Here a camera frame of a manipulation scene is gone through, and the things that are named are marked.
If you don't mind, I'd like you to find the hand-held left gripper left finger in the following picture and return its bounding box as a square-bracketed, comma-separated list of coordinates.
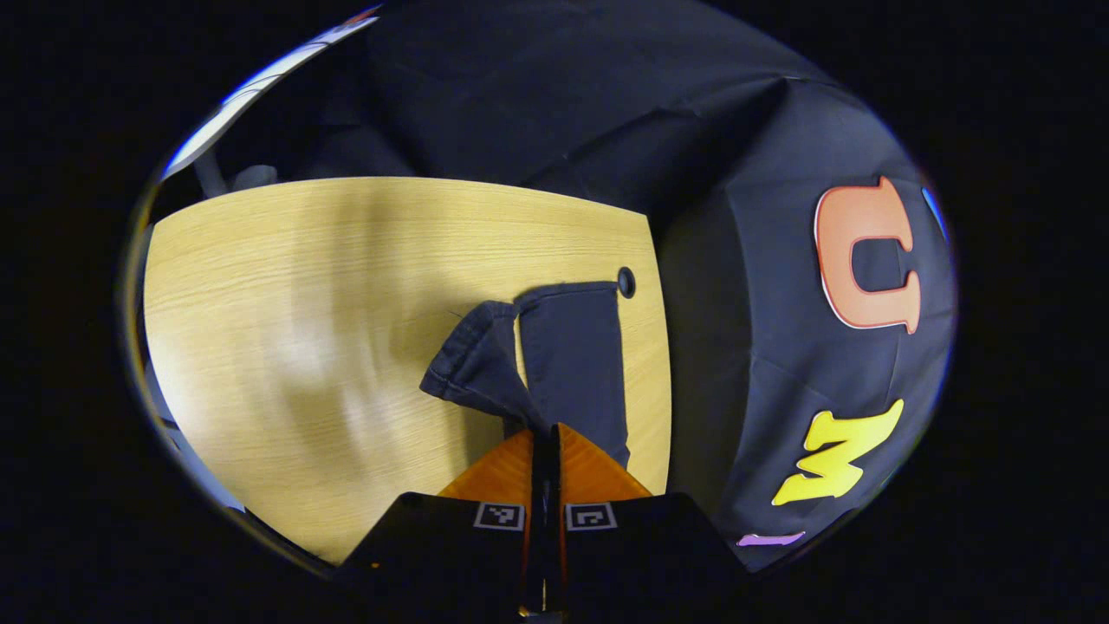
[334, 425, 548, 619]

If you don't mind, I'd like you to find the black backdrop cloth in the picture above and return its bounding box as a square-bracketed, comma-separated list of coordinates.
[208, 0, 958, 573]

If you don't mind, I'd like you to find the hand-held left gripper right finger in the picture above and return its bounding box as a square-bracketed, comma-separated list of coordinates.
[546, 422, 755, 619]

